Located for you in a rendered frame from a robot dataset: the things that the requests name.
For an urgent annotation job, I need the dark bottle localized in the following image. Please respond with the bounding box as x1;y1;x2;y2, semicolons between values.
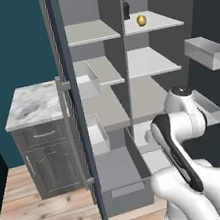
120;0;132;21

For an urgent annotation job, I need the clear fridge door bin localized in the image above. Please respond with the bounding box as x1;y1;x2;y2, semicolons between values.
181;32;220;76
84;111;113;158
191;85;220;129

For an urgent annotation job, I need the dark grey fridge right door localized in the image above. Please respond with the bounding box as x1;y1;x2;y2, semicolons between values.
157;0;220;175

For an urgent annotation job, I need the silver cabinet door handle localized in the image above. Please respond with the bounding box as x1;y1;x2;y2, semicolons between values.
24;153;37;178

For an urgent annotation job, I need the grey cabinet drawer front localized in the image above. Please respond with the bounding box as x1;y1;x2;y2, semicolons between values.
21;123;68;149

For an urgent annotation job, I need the grey freezer drawer handle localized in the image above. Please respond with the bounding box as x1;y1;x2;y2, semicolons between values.
110;180;147;200

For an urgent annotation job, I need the silver drawer handle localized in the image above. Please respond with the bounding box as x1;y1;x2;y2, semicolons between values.
31;129;58;140

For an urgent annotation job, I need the grey cabinet with marble top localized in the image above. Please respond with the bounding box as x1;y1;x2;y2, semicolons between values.
0;76;91;204

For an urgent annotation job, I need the white fridge shelf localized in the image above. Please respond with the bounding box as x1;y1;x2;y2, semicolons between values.
121;4;185;37
125;73;172;125
124;41;184;81
79;81;133;136
63;15;123;49
85;52;127;90

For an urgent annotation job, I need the dark grey fridge left door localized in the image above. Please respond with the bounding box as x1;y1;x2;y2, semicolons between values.
37;0;112;220

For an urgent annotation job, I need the dark grey fridge door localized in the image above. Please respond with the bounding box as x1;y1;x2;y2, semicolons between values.
157;0;220;175
37;0;112;220

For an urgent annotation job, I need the grey fridge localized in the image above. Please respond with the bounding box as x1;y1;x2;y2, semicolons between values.
57;0;220;220

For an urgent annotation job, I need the grey freezer drawer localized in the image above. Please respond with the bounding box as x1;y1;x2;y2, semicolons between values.
89;119;182;219

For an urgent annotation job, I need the grey cabinet door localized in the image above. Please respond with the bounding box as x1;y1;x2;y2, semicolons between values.
22;139;87;199

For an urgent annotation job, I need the yellow potato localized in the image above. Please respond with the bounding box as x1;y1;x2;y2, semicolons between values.
135;13;149;28

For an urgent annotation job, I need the grey fridge door handle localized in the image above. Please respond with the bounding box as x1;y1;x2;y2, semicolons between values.
54;72;97;193

